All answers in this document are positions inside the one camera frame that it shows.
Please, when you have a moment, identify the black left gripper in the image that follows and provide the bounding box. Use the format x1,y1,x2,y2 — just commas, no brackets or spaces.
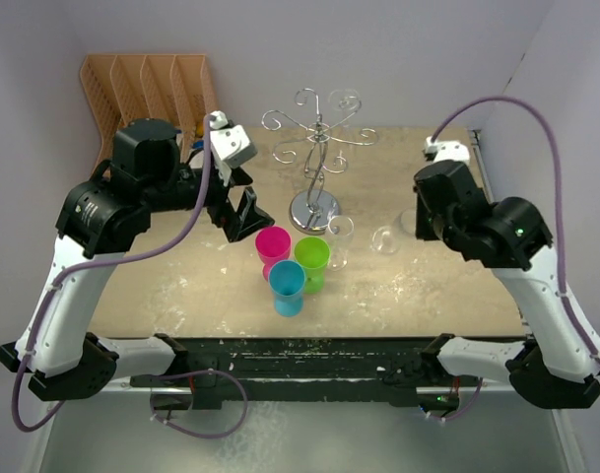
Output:
142,158,274,239

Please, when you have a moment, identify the green plastic goblet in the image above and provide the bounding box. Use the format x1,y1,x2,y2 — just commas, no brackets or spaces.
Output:
294,236,330,294

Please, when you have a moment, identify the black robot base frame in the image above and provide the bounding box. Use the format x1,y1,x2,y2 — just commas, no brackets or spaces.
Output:
131,337,477,409

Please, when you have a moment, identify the clear wine glass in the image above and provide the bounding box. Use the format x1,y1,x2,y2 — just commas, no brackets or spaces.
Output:
370,208,416,255
328,88,361,141

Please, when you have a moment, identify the tall clear flute glass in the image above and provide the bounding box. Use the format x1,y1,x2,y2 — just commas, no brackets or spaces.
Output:
325,215,355,271

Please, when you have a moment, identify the yellow small bottle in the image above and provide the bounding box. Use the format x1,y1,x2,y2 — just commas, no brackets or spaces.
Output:
195,121,205,138

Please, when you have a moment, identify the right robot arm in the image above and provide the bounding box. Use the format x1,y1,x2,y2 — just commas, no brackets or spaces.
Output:
414,161,600,410

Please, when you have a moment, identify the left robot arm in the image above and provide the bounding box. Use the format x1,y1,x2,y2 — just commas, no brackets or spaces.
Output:
0,111,273,401

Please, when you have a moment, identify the blue plastic goblet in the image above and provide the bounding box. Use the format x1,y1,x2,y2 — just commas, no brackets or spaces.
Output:
268,260,306,317

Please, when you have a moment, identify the pink plastic goblet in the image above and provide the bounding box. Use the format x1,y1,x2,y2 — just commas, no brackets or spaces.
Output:
255,226,292,281

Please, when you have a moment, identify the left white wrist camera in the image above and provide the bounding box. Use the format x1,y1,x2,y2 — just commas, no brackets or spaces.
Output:
209,110,257,187

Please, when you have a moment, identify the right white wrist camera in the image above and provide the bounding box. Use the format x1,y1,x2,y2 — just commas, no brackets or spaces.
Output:
423,136,470,165

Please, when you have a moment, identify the aluminium rail frame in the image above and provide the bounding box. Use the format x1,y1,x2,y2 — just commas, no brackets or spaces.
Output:
21,128,589,473

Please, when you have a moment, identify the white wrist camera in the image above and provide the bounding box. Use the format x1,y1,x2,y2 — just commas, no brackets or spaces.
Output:
209,110,257,187
423,136,470,165

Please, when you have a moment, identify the peach plastic file organizer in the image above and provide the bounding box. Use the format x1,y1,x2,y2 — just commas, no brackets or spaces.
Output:
80,53,219,162

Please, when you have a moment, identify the chrome wine glass rack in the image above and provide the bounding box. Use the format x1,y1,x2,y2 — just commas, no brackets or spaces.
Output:
261,88,378,236

